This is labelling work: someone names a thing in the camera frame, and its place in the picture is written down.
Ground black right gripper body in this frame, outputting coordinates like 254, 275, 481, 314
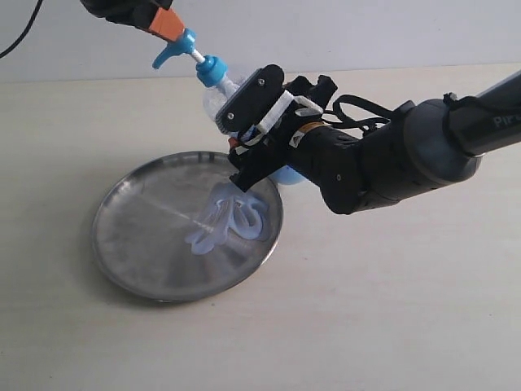
228, 75, 337, 192

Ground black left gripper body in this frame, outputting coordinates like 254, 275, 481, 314
81, 0, 173, 29

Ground blue lotion pump bottle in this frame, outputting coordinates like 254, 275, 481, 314
152, 28, 305, 186

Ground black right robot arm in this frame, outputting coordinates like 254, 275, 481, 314
228, 74, 520, 215

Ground pale blue soap gel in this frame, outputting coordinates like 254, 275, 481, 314
185, 182, 269, 255

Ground round steel plate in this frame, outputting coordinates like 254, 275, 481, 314
91, 151, 283, 302

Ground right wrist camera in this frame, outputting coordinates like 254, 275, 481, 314
215, 64, 285, 134

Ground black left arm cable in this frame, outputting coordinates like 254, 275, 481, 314
0, 0, 44, 58

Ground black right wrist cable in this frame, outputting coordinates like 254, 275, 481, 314
331, 94, 394, 134

